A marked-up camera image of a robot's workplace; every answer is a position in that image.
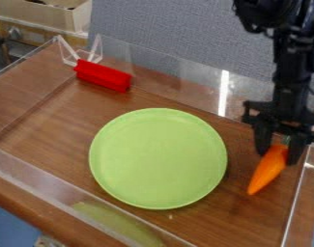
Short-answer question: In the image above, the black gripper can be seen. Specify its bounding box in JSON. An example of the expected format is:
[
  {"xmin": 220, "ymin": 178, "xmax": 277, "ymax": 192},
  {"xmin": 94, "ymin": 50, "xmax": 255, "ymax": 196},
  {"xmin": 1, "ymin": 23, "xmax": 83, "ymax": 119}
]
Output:
[{"xmin": 241, "ymin": 100, "xmax": 314, "ymax": 165}]

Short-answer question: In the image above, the orange toy carrot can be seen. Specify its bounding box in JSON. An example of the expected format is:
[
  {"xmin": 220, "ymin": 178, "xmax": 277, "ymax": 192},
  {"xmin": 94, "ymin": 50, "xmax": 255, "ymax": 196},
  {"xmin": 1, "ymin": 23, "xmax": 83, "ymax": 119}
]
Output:
[{"xmin": 246, "ymin": 136, "xmax": 291, "ymax": 195}]

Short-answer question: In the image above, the green round plate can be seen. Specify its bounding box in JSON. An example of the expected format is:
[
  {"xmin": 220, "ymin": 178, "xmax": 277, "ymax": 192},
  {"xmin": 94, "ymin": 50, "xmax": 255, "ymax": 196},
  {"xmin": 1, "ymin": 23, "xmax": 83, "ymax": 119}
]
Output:
[{"xmin": 87, "ymin": 108, "xmax": 226, "ymax": 210}]

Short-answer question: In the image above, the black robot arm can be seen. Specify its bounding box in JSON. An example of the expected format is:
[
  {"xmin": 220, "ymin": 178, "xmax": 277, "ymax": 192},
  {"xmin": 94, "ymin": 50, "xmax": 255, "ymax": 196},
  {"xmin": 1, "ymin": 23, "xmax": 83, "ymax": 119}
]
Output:
[{"xmin": 232, "ymin": 0, "xmax": 314, "ymax": 165}]

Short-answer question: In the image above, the red plastic block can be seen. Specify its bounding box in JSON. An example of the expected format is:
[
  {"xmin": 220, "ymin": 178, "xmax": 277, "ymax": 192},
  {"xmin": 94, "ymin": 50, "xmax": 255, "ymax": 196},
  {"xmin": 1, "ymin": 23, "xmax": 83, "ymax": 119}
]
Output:
[{"xmin": 74, "ymin": 59, "xmax": 131, "ymax": 93}]

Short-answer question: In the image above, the clear acrylic enclosure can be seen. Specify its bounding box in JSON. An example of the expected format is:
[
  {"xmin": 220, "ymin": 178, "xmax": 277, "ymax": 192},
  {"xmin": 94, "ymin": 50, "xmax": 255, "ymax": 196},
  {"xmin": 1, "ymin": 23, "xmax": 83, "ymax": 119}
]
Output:
[{"xmin": 0, "ymin": 41, "xmax": 314, "ymax": 247}]

